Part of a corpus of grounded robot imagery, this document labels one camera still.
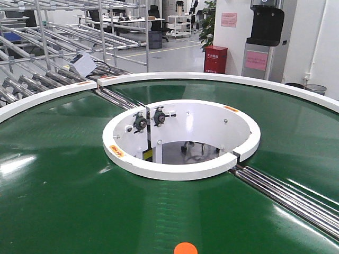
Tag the red fire equipment box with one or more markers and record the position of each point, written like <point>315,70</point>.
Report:
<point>215,59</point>

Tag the grey control box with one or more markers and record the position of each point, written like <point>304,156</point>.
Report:
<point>82,64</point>

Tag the orange cylindrical capacitor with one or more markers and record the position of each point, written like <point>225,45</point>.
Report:
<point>185,248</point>

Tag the potted green plant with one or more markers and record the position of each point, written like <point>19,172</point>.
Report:
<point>208,24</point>

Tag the white inner ring guard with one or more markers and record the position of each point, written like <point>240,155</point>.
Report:
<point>134,139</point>

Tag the steel roller rack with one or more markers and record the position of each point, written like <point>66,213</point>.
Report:
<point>40,38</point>

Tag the black water dispenser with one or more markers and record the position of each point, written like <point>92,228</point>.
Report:
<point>267,23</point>

